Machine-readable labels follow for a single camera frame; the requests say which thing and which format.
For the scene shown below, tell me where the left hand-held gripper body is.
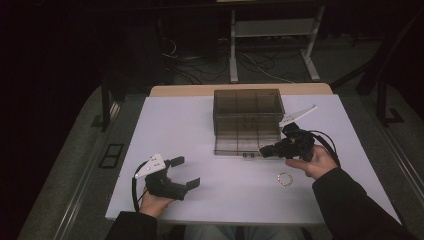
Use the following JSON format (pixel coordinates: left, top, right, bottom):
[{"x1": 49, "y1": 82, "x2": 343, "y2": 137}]
[{"x1": 134, "y1": 153, "x2": 188, "y2": 202}]

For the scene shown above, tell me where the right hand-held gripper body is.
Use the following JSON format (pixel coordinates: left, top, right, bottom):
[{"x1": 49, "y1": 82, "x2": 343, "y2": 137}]
[{"x1": 271, "y1": 104, "x2": 319, "y2": 162}]

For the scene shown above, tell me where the beaded bracelet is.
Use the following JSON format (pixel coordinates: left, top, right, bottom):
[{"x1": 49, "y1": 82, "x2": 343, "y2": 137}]
[{"x1": 276, "y1": 171, "x2": 295, "y2": 188}]

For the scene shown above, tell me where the smoky clear drawer box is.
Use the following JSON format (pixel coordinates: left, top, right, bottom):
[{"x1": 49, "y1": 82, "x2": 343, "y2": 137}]
[{"x1": 212, "y1": 88, "x2": 286, "y2": 137}]

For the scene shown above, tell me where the person's left hand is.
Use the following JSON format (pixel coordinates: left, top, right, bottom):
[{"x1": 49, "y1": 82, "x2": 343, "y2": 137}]
[{"x1": 138, "y1": 186, "x2": 176, "y2": 219}]

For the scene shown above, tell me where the person's right hand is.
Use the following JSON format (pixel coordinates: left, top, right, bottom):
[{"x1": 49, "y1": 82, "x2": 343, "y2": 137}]
[{"x1": 284, "y1": 144, "x2": 338, "y2": 181}]

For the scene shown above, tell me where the white board table cover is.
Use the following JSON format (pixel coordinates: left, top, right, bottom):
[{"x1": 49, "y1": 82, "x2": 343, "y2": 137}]
[{"x1": 104, "y1": 94, "x2": 403, "y2": 229}]

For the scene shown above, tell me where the black metal stand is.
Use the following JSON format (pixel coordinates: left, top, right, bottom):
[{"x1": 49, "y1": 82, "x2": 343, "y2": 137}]
[
  {"x1": 90, "y1": 74, "x2": 129, "y2": 132},
  {"x1": 329, "y1": 9, "x2": 424, "y2": 128}
]

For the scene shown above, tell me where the white metal stand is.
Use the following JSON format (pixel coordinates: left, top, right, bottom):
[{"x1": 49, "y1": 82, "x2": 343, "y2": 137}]
[{"x1": 229, "y1": 4, "x2": 326, "y2": 84}]

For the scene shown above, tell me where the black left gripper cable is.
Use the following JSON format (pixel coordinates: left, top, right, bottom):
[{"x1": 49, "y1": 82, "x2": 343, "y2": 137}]
[{"x1": 131, "y1": 161, "x2": 150, "y2": 213}]

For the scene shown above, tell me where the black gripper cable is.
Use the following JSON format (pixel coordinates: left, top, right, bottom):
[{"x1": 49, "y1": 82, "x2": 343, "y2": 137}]
[
  {"x1": 308, "y1": 129, "x2": 342, "y2": 168},
  {"x1": 131, "y1": 161, "x2": 150, "y2": 213}
]

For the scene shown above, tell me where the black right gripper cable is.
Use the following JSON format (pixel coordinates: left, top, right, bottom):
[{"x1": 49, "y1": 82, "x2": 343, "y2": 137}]
[{"x1": 308, "y1": 129, "x2": 342, "y2": 168}]

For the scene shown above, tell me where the white floor cable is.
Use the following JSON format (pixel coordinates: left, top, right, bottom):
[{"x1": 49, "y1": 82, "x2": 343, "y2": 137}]
[{"x1": 239, "y1": 51, "x2": 296, "y2": 84}]

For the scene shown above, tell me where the metal floor rail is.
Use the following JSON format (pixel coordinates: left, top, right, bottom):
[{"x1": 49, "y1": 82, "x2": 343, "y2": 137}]
[
  {"x1": 53, "y1": 99, "x2": 123, "y2": 240},
  {"x1": 374, "y1": 114, "x2": 424, "y2": 203}
]

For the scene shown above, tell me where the bundle of black floor cables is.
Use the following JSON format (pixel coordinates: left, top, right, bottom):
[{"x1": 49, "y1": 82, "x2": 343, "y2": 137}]
[{"x1": 159, "y1": 38, "x2": 232, "y2": 85}]

